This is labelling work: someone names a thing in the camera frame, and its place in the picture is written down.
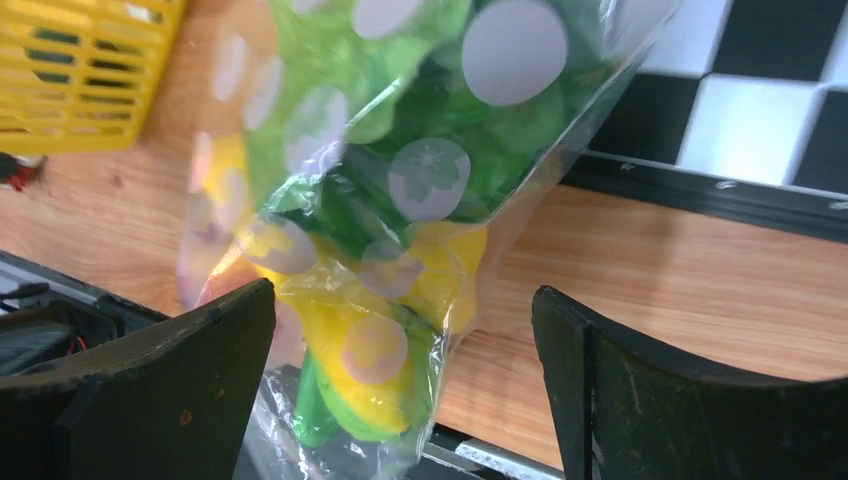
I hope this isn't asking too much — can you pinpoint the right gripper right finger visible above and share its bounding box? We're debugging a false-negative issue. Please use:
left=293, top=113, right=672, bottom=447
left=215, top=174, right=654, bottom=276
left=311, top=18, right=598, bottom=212
left=531, top=286, right=847, bottom=479

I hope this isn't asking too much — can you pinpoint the yellow bell pepper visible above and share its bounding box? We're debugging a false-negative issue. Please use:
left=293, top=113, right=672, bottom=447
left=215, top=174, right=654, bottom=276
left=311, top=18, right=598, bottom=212
left=256, top=221, right=489, bottom=442

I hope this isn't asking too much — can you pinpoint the yellow plastic basket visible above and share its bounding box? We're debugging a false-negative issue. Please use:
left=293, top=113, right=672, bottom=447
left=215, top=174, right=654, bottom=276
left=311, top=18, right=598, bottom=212
left=1, top=0, right=187, bottom=155

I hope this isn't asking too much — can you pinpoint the aluminium frame base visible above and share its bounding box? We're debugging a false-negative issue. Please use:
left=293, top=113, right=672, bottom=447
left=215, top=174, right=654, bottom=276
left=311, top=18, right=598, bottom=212
left=406, top=424, right=565, bottom=480

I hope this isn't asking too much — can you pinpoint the green lettuce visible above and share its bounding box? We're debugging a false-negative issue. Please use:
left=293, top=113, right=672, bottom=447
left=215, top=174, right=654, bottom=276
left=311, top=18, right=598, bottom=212
left=244, top=1, right=616, bottom=259

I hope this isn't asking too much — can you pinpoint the clear zip top bag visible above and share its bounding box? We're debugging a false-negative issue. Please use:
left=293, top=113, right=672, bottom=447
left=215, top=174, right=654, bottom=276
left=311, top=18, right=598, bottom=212
left=176, top=1, right=678, bottom=479

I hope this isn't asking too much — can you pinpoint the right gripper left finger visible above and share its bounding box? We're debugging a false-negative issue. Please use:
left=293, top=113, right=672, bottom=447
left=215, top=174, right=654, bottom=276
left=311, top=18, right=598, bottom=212
left=1, top=279, right=276, bottom=479

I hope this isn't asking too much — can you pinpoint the black white checkerboard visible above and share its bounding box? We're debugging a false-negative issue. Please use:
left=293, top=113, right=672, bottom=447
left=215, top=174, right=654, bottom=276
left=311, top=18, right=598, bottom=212
left=564, top=0, right=847, bottom=243

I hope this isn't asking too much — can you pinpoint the red green toy car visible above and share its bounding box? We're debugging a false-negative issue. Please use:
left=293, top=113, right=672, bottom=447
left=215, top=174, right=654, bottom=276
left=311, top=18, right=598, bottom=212
left=1, top=152, right=47, bottom=192

